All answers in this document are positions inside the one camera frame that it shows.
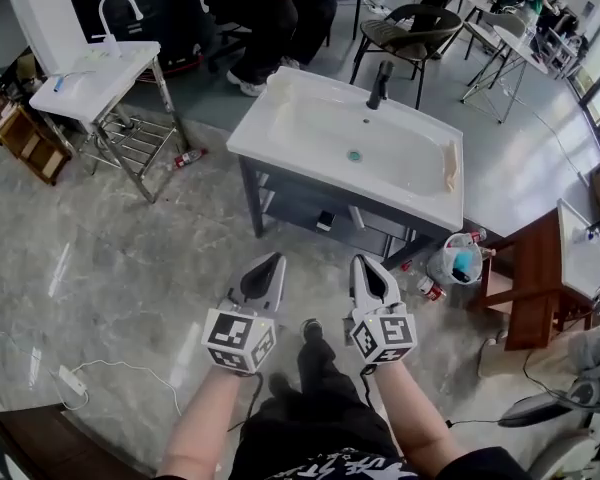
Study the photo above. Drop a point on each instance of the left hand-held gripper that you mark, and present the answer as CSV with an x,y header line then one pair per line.
x,y
235,333

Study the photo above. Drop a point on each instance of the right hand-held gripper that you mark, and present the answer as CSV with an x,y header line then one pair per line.
x,y
390,335

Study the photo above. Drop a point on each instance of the black soap dispenser bottle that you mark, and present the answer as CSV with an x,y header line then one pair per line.
x,y
326,221

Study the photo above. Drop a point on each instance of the grey two-tier table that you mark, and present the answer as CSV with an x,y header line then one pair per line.
x,y
300,203

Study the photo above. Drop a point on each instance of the person's left forearm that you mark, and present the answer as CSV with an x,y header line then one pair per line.
x,y
200,428

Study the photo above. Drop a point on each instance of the person's right forearm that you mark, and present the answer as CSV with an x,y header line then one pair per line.
x,y
415,418

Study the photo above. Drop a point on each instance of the grey metal bar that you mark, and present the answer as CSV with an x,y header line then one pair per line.
x,y
356,218

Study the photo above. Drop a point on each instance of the brown wooden sink cabinet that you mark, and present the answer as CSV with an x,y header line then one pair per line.
x,y
535,258

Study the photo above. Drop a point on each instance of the white ceramic sink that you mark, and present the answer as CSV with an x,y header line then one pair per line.
x,y
320,133

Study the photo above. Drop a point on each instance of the stainless steel sink stand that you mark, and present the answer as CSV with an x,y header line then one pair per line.
x,y
140,148

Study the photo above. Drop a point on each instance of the red and white bottle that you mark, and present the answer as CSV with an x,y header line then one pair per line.
x,y
431,288

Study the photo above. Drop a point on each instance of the person's right shoe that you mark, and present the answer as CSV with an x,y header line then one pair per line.
x,y
311,329

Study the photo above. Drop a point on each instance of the person's shoe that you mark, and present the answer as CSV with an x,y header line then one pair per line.
x,y
311,329
279,383

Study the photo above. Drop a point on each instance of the translucent white waste bin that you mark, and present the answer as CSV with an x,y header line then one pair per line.
x,y
452,263

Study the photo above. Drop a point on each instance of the person's left shoe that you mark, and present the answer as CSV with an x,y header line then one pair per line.
x,y
279,383

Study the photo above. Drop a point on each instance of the red label plastic bottle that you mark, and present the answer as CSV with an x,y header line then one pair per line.
x,y
488,253
190,159
467,238

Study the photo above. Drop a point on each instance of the person's black trousers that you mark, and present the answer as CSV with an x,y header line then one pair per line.
x,y
320,398

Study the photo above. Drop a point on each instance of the person's black printed shirt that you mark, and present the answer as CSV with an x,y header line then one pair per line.
x,y
340,465

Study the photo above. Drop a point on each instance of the grey plastic appliance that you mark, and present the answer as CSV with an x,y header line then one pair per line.
x,y
535,408

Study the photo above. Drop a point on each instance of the white power strip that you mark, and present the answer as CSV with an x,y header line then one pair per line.
x,y
73,380

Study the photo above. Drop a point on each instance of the dark brown wooden furniture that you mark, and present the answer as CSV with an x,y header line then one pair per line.
x,y
55,443

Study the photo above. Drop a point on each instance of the brown rattan chair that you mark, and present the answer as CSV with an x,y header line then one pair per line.
x,y
405,33

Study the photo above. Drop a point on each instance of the wooden shelf rack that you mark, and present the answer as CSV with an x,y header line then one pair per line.
x,y
30,143

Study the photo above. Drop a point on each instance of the round white table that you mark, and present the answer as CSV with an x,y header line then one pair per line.
x,y
520,48

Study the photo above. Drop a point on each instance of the white gooseneck faucet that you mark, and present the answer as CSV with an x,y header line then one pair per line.
x,y
111,43

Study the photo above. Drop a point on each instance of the grey chair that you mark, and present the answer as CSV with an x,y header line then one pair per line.
x,y
500,20

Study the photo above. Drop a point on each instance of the large black equipment case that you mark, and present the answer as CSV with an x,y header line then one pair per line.
x,y
150,13

